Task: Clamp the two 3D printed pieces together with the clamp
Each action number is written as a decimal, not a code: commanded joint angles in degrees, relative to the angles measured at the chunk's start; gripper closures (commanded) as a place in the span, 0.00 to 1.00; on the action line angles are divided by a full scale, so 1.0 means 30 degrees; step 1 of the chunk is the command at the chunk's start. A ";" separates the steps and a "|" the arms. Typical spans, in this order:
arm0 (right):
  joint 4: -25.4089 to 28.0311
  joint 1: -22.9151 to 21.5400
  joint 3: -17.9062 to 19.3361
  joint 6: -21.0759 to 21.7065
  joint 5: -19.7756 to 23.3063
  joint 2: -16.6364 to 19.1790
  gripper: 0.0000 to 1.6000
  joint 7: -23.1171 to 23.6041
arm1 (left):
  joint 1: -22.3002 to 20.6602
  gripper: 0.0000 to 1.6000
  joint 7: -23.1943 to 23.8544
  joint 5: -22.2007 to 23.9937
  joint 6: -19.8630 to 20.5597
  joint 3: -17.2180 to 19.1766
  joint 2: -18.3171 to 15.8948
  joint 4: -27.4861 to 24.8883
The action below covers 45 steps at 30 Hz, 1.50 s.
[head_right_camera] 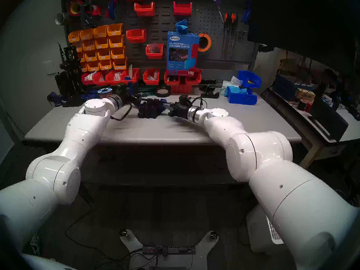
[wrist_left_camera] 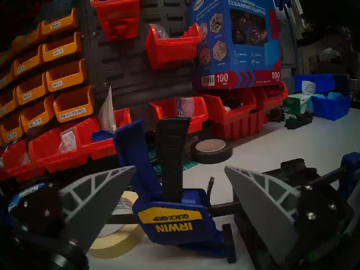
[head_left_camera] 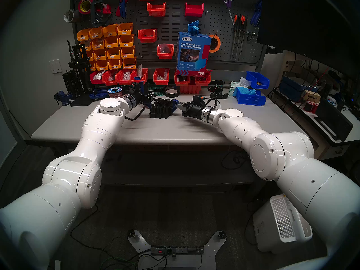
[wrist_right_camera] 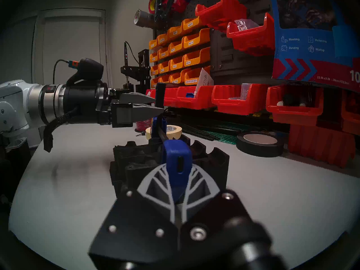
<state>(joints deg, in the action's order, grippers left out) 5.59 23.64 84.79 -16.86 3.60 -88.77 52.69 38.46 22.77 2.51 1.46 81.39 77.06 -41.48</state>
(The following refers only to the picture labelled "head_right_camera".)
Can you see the blue microfiber cloth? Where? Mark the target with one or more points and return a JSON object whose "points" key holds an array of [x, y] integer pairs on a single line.
{"points": [[181, 27]]}

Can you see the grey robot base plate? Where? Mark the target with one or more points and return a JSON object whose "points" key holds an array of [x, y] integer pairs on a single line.
{"points": [[199, 256]]}

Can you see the black monitor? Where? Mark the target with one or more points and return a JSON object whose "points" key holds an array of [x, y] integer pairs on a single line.
{"points": [[303, 22]]}

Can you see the black metal stand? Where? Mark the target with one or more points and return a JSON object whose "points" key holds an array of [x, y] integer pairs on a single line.
{"points": [[69, 64]]}

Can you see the blue plastic storage bin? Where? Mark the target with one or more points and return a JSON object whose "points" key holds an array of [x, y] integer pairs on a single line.
{"points": [[242, 99], [247, 78]]}

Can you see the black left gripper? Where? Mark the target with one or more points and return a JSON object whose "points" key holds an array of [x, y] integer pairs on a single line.
{"points": [[132, 100]]}

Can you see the grey duct tape roll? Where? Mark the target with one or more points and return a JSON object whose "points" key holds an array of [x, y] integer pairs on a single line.
{"points": [[66, 17]]}

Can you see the white tissue box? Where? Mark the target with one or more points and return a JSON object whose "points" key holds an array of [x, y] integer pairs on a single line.
{"points": [[225, 88]]}

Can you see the red tape roll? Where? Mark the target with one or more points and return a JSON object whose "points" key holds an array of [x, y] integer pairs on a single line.
{"points": [[70, 8]]}

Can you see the blue black quick clamp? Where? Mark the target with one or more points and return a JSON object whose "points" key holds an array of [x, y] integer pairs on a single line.
{"points": [[90, 96]]}

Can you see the white light switch plate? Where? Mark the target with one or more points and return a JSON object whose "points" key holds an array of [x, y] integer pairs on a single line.
{"points": [[49, 67]]}

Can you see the orange tape roll on pegboard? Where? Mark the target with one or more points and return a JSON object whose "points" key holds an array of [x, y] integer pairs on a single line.
{"points": [[204, 42]]}

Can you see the black laptop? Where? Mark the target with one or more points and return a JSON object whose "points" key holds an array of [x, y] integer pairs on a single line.
{"points": [[329, 119]]}

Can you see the grey sneaker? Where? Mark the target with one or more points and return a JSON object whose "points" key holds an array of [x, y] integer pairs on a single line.
{"points": [[36, 241]]}

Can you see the black tape roll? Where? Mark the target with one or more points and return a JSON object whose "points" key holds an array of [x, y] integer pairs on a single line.
{"points": [[163, 95]]}

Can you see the blue bench vise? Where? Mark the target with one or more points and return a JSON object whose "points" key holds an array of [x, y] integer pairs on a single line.
{"points": [[55, 99]]}

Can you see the blue rag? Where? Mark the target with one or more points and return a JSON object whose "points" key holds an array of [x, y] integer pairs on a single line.
{"points": [[240, 90]]}

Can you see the blue cleaning cloths box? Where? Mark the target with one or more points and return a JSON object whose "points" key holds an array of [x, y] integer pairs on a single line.
{"points": [[182, 63]]}

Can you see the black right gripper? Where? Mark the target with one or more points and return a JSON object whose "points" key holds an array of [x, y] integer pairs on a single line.
{"points": [[180, 110]]}

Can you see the dark green C-clamp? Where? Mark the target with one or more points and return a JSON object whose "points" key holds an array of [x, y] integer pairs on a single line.
{"points": [[87, 17]]}

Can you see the blue crate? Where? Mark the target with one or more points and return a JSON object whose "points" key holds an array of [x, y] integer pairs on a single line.
{"points": [[284, 86]]}

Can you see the green cutting mat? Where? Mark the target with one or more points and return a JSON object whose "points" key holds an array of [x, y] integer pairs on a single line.
{"points": [[147, 89]]}

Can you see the blue bar clamp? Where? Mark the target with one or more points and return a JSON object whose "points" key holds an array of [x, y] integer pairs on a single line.
{"points": [[162, 105]]}

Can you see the black power strip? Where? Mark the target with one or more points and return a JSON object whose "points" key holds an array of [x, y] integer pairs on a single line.
{"points": [[171, 249]]}

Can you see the clear plastic parts bag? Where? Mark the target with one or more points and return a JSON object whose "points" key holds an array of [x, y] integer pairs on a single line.
{"points": [[117, 76], [152, 48], [89, 76]]}

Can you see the white side desk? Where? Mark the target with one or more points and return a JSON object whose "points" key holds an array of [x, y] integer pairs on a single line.
{"points": [[344, 131]]}

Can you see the orange black screwdriver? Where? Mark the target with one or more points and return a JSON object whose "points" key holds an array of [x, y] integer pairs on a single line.
{"points": [[225, 19], [232, 19], [235, 20]]}

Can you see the black 3D printed piece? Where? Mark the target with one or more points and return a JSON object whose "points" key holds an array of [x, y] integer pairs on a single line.
{"points": [[141, 112], [148, 110], [157, 110]]}

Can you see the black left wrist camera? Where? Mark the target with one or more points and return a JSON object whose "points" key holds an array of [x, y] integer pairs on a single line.
{"points": [[123, 90]]}

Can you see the white air purifier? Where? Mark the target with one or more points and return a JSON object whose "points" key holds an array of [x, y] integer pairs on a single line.
{"points": [[258, 235]]}

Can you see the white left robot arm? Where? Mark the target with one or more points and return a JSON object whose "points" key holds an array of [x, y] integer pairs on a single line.
{"points": [[81, 128]]}

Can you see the cardboard box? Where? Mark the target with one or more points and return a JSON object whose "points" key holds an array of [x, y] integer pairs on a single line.
{"points": [[305, 95]]}

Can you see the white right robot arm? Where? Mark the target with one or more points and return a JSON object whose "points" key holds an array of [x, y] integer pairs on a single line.
{"points": [[258, 154]]}

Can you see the black levelling knob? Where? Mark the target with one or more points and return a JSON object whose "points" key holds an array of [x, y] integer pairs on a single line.
{"points": [[213, 234], [123, 232]]}

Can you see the orange plastic parts bin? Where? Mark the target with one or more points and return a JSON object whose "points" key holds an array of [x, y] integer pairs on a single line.
{"points": [[117, 56], [105, 67], [102, 46], [114, 33], [92, 69], [104, 57], [84, 69], [86, 36], [120, 67], [78, 47], [116, 44], [74, 38], [90, 58], [81, 59], [100, 35], [89, 47]]}

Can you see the small black plastic part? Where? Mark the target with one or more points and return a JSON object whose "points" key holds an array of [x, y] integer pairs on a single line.
{"points": [[212, 95]]}

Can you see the dark grey pegboard panel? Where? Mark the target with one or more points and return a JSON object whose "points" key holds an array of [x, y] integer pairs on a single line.
{"points": [[164, 24]]}

